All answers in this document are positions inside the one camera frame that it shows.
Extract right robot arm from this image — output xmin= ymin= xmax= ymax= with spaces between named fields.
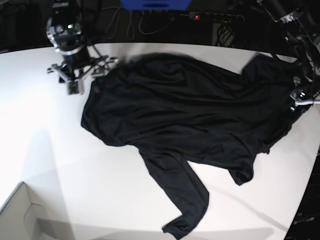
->
xmin=46 ymin=0 xmax=118 ymax=95

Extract black long-sleeve t-shirt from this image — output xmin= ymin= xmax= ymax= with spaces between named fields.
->
xmin=81 ymin=53 xmax=303 ymax=240

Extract black power strip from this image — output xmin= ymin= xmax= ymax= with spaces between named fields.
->
xmin=188 ymin=12 xmax=245 ymax=23

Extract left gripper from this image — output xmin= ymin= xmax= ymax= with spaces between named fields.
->
xmin=290 ymin=76 xmax=320 ymax=112

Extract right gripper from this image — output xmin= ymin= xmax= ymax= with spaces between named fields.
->
xmin=46 ymin=55 xmax=119 ymax=95

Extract white cardboard box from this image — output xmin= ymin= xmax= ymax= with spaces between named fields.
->
xmin=0 ymin=182 xmax=52 ymax=240

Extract blue box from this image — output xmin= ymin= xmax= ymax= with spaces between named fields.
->
xmin=120 ymin=0 xmax=191 ymax=11

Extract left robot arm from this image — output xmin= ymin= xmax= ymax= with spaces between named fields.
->
xmin=257 ymin=0 xmax=320 ymax=111

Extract tangled cables on floor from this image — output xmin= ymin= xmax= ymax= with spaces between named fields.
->
xmin=104 ymin=6 xmax=176 ymax=41

